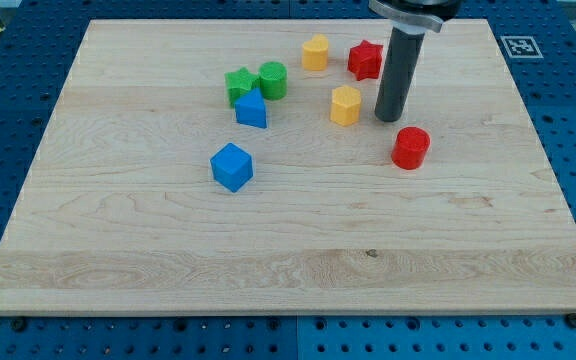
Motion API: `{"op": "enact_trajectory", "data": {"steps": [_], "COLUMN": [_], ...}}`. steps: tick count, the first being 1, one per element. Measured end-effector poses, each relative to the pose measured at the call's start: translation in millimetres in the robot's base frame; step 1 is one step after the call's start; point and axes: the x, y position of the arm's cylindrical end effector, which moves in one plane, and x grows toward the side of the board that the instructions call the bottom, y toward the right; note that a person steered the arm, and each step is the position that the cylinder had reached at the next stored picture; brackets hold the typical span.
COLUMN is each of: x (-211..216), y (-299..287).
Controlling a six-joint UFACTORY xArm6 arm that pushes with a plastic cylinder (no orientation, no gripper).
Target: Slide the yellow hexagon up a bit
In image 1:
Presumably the red cylinder block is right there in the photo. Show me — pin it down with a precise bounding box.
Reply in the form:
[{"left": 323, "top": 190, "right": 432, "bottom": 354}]
[{"left": 391, "top": 127, "right": 431, "bottom": 170}]

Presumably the black bolt front left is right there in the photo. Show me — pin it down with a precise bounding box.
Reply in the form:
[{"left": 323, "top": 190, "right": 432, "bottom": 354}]
[{"left": 10, "top": 317, "right": 28, "bottom": 333}]

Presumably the white fiducial marker tag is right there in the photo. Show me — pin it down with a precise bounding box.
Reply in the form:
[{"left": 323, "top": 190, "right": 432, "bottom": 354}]
[{"left": 501, "top": 35, "right": 543, "bottom": 59}]

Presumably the green star block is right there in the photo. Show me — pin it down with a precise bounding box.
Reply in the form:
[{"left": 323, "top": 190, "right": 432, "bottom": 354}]
[{"left": 224, "top": 67, "right": 260, "bottom": 108}]

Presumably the green cylinder block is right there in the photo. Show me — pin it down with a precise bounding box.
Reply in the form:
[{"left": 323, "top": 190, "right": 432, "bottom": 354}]
[{"left": 259, "top": 61, "right": 287, "bottom": 100}]

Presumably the red star block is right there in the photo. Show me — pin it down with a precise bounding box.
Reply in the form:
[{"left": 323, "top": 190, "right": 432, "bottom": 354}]
[{"left": 347, "top": 40, "right": 383, "bottom": 81}]

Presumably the black bolt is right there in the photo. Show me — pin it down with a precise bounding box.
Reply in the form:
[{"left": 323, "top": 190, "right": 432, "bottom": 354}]
[
  {"left": 10, "top": 317, "right": 28, "bottom": 333},
  {"left": 564, "top": 313, "right": 576, "bottom": 329}
]

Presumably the wooden board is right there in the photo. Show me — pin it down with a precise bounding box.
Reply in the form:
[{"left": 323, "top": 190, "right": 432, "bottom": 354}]
[{"left": 0, "top": 19, "right": 576, "bottom": 317}]

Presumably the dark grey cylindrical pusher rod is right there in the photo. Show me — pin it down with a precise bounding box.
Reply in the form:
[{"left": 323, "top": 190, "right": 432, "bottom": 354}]
[{"left": 374, "top": 27, "right": 425, "bottom": 122}]

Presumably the yellow heart block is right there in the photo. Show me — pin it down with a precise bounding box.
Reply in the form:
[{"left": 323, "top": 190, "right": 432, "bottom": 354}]
[{"left": 301, "top": 34, "right": 329, "bottom": 71}]

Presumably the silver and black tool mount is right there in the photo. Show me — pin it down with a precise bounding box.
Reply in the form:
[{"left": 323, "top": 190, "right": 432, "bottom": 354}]
[{"left": 368, "top": 0, "right": 462, "bottom": 33}]

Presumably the black bolt front right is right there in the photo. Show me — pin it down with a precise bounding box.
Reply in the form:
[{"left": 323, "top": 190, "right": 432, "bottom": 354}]
[{"left": 564, "top": 313, "right": 576, "bottom": 329}]

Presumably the blue triangle block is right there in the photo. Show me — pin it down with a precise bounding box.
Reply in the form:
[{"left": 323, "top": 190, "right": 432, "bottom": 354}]
[{"left": 235, "top": 88, "right": 267, "bottom": 128}]

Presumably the yellow hexagon block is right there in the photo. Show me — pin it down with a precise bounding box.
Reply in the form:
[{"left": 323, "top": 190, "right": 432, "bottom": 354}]
[{"left": 330, "top": 85, "right": 362, "bottom": 126}]

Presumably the blue cube block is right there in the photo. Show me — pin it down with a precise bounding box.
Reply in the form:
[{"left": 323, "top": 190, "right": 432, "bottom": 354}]
[{"left": 210, "top": 143, "right": 253, "bottom": 192}]

